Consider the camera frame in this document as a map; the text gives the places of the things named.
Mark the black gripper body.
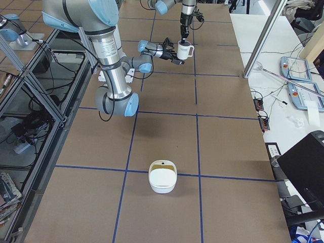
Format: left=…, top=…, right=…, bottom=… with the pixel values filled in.
left=160, top=37, right=177, bottom=60
left=180, top=23, right=189, bottom=38

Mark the white ribbed plastic cup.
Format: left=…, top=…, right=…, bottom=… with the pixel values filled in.
left=177, top=40, right=194, bottom=60

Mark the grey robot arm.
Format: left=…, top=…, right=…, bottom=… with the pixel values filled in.
left=42, top=1, right=184, bottom=116

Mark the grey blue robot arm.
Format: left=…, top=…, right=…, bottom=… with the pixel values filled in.
left=147, top=0, right=196, bottom=44

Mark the white mounting plate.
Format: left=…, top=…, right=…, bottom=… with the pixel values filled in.
left=98, top=68, right=135, bottom=84

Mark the white lidded bin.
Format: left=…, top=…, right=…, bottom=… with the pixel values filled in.
left=148, top=160, right=177, bottom=194

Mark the blue teach pendant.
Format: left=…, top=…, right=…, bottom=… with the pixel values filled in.
left=288, top=81, right=323, bottom=113
left=280, top=56, right=313, bottom=82

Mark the black monitor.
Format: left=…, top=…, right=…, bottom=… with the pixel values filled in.
left=277, top=130, right=323, bottom=211

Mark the stack of books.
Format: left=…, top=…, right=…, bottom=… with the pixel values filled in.
left=1, top=171, right=23, bottom=225

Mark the aluminium frame post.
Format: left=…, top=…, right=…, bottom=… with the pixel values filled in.
left=243, top=0, right=287, bottom=78

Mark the aluminium frame rack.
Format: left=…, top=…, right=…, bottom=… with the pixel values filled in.
left=1, top=29, right=96, bottom=242

